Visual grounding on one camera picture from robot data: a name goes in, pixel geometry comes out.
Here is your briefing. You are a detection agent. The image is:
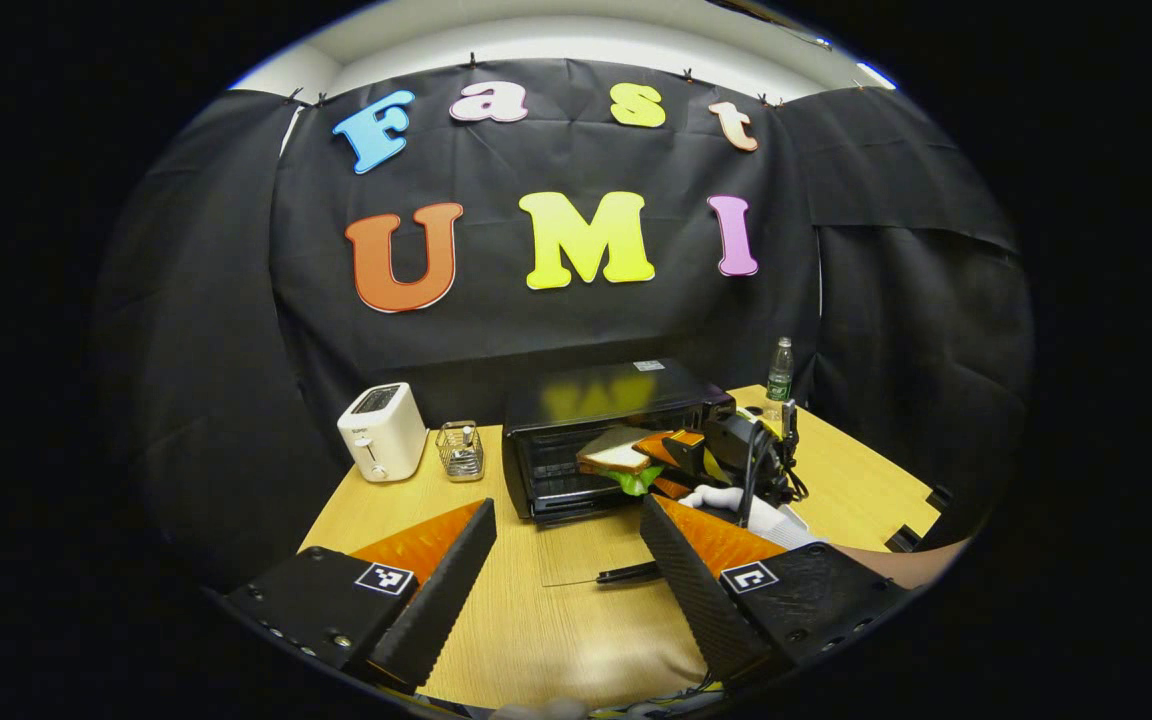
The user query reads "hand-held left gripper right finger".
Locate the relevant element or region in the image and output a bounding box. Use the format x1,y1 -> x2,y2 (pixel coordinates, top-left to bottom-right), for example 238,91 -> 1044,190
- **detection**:
639,493 -> 912,686

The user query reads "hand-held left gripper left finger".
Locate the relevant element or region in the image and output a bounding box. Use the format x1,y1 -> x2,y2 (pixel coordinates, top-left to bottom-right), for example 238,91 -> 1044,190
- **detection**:
221,497 -> 499,694

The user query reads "sandwich with lettuce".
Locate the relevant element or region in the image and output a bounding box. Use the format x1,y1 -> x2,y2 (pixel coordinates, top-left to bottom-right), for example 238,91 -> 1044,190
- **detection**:
576,427 -> 667,498

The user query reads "black electric oven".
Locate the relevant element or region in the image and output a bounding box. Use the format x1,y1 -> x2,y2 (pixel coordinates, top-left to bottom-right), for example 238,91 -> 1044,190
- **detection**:
502,358 -> 737,589

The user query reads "clear plastic water bottle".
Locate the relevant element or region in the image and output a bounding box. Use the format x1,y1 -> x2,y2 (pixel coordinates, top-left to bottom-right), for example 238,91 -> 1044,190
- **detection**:
766,337 -> 795,406

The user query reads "white toaster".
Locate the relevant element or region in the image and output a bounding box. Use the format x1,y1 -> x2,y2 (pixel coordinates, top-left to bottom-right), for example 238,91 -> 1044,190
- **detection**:
337,382 -> 429,484

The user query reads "wire basket holder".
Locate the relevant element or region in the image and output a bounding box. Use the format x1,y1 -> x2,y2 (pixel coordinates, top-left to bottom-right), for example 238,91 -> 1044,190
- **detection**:
435,420 -> 486,483

